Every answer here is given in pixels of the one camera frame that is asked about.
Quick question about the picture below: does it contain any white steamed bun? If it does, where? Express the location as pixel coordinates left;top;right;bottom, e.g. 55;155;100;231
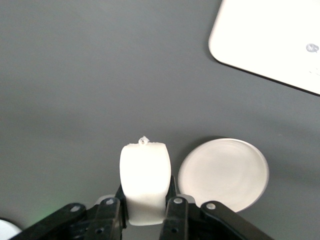
119;135;173;227

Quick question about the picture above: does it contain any round cream plate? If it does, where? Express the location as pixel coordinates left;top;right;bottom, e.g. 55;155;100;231
176;136;270;213

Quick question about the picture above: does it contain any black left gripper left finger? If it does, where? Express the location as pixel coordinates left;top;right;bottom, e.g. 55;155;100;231
17;183;127;240

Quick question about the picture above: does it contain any cream tray with rabbit print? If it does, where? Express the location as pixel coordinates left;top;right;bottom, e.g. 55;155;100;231
208;0;320;97

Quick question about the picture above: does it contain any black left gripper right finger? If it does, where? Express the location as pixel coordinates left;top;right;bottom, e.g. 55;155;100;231
161;176;276;240

